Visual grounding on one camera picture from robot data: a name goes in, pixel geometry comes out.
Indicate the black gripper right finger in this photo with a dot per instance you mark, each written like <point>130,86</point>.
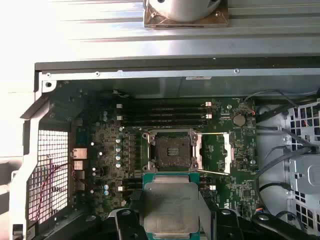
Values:
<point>226,225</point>

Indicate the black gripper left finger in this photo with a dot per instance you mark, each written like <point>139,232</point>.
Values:
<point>125,225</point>

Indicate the silver CPU with green edge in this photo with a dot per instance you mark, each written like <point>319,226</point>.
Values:
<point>172,200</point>

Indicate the metal socket cover frame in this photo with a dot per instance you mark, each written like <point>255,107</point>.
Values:
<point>226,155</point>

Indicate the RAM slot with white clips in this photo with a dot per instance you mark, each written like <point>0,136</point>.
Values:
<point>162,104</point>
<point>162,116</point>
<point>132,187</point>

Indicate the CPU socket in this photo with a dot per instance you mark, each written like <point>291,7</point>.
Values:
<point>172,150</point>

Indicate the green motherboard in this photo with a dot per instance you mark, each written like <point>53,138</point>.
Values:
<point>237,180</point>

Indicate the silver metal drive cage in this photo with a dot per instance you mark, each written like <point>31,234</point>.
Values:
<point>303,172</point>

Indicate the round coin battery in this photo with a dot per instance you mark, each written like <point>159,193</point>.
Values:
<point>238,120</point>

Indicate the black and silver PC case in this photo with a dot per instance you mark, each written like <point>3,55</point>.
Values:
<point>212,86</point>

